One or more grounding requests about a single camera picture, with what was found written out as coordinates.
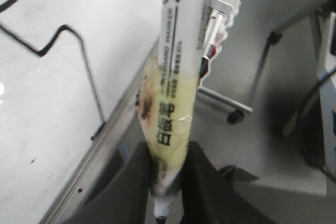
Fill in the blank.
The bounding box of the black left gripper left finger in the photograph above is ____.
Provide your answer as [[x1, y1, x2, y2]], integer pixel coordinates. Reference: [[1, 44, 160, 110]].
[[64, 142, 151, 223]]

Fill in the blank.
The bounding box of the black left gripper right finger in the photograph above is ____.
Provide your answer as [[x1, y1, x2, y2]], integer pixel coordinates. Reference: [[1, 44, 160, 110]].
[[181, 141, 274, 223]]

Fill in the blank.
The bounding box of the white whiteboard marker with tape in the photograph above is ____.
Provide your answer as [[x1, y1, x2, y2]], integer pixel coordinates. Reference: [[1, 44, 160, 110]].
[[138, 0, 210, 223]]

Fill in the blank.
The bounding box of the black marker in tray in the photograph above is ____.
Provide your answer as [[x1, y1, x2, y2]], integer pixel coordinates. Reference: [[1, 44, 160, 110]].
[[199, 10, 227, 80]]

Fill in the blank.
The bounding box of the white marker holder tray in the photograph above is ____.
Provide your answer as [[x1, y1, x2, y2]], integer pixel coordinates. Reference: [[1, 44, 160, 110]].
[[198, 0, 241, 87]]

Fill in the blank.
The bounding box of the grey chair with metal legs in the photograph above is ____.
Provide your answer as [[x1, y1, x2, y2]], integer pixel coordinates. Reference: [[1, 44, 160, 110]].
[[250, 0, 335, 98]]

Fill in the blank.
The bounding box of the white whiteboard with metal frame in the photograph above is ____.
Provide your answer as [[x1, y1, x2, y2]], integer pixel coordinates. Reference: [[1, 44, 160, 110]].
[[1, 0, 161, 223]]

